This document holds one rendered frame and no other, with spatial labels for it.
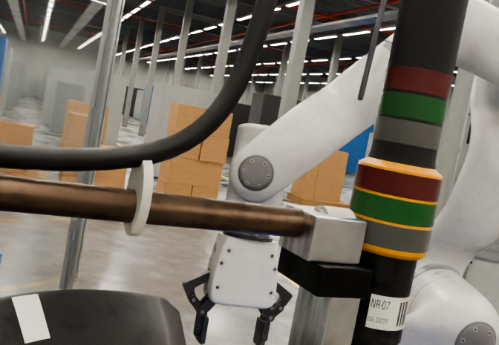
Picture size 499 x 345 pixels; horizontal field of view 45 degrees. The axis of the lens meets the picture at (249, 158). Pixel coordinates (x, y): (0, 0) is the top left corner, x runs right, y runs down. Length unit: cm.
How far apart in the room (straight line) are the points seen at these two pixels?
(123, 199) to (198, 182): 829
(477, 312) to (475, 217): 14
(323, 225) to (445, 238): 76
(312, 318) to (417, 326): 67
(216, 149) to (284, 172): 772
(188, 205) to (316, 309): 9
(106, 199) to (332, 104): 63
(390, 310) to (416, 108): 10
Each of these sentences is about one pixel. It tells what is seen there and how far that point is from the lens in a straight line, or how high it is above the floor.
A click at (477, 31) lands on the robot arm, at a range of 93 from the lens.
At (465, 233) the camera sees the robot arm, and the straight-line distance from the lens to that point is 101.
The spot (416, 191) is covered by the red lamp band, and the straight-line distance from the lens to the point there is 31.
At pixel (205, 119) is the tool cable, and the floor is 156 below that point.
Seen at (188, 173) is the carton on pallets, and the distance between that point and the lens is 848.
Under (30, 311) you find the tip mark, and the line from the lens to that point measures 42.
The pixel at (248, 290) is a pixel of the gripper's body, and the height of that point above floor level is 132.
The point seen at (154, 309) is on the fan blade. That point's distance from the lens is 46.
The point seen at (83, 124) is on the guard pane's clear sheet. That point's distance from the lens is 168.
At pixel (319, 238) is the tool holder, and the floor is 152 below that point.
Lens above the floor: 157
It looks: 4 degrees down
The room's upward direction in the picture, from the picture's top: 11 degrees clockwise
